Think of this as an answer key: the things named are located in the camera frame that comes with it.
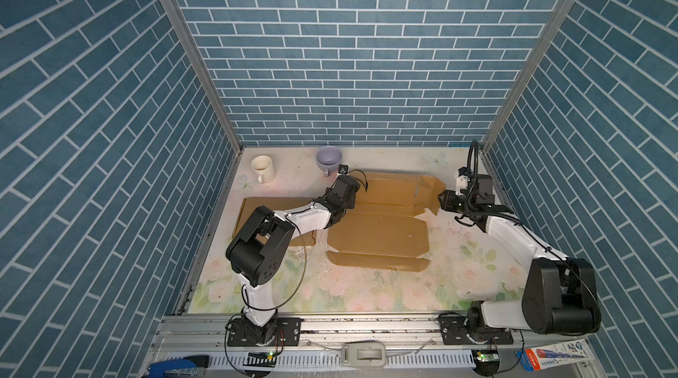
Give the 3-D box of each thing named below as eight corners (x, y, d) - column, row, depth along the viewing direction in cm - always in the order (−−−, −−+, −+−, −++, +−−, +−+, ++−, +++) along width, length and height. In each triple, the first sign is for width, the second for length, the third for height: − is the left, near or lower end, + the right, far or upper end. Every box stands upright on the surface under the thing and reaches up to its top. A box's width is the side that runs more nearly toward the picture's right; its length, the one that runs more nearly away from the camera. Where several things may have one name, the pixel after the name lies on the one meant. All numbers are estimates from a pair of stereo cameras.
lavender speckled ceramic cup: (326, 180, 109) (325, 172, 105) (312, 158, 117) (310, 150, 113) (349, 169, 113) (349, 161, 109) (334, 149, 121) (333, 141, 117)
